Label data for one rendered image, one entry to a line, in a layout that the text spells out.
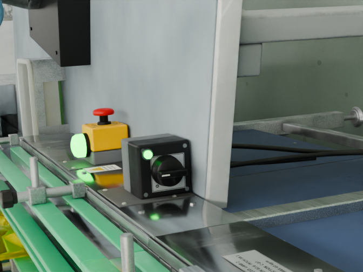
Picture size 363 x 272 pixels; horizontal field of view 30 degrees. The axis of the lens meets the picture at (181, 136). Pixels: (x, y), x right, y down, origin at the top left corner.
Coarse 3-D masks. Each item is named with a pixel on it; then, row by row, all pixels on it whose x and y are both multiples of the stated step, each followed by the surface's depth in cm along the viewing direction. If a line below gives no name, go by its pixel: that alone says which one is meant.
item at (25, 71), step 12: (24, 60) 168; (24, 72) 180; (24, 84) 181; (24, 96) 181; (24, 108) 182; (36, 108) 168; (24, 120) 182; (36, 120) 168; (24, 132) 182; (36, 132) 167
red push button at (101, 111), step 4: (100, 108) 125; (104, 108) 125; (108, 108) 125; (92, 112) 125; (96, 112) 124; (100, 112) 124; (104, 112) 124; (108, 112) 124; (112, 112) 125; (100, 116) 125; (104, 116) 125; (100, 120) 125; (104, 120) 125; (108, 120) 126
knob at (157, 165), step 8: (160, 160) 95; (168, 160) 95; (176, 160) 95; (152, 168) 96; (160, 168) 95; (168, 168) 95; (176, 168) 95; (184, 168) 95; (152, 176) 96; (160, 176) 93; (168, 176) 94; (176, 176) 94; (160, 184) 96; (168, 184) 95; (176, 184) 96
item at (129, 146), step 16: (128, 144) 99; (144, 144) 96; (160, 144) 96; (176, 144) 97; (128, 160) 100; (144, 160) 96; (128, 176) 101; (144, 176) 96; (144, 192) 96; (160, 192) 97; (176, 192) 98
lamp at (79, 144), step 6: (72, 138) 124; (78, 138) 123; (84, 138) 123; (72, 144) 124; (78, 144) 123; (84, 144) 123; (72, 150) 124; (78, 150) 123; (84, 150) 123; (90, 150) 124; (78, 156) 124; (84, 156) 124
